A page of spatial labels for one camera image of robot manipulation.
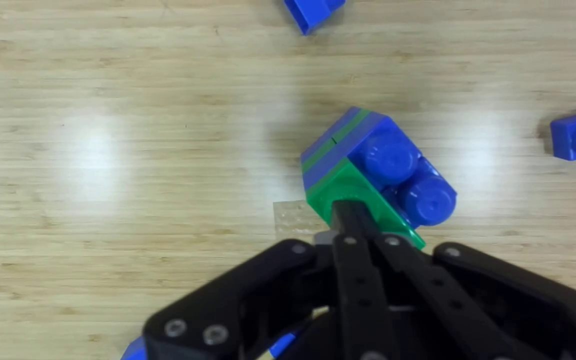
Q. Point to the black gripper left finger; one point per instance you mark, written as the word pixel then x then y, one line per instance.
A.
pixel 355 293

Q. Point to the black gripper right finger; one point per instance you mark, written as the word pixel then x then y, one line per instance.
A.
pixel 475 301

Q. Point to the tall blue stack block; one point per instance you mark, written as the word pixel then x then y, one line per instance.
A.
pixel 394 163

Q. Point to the green stack block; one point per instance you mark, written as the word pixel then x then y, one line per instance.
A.
pixel 336 142

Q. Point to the low blue stack block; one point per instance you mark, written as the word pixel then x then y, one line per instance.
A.
pixel 331 133

